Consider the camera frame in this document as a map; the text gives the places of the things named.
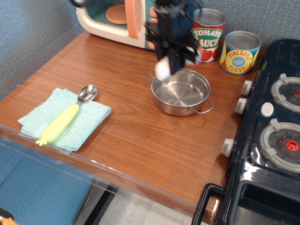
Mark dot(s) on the spoon with yellow handle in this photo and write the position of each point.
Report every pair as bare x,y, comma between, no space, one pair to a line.
63,120

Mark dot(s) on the black toy stove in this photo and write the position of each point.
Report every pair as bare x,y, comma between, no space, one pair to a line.
263,174

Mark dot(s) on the tomato sauce can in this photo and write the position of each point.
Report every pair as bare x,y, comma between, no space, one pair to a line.
208,28

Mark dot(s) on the white brown toy mushroom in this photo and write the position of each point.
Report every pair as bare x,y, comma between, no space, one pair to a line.
162,68

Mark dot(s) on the clear acrylic barrier panel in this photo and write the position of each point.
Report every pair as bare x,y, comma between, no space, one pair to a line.
37,189

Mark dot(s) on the pineapple slices can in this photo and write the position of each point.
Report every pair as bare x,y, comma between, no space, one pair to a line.
239,53

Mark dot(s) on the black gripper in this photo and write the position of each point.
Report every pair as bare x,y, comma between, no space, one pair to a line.
171,34

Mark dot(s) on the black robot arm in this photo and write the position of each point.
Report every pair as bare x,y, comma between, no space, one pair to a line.
168,3

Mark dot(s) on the silver metal pot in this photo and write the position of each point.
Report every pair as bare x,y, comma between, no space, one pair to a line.
184,93

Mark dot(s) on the orange object at corner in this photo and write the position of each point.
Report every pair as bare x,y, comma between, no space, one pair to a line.
7,219

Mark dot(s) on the teal toy microwave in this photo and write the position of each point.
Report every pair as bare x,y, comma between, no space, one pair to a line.
119,20

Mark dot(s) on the light blue rag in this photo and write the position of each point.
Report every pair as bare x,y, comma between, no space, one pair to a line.
88,118

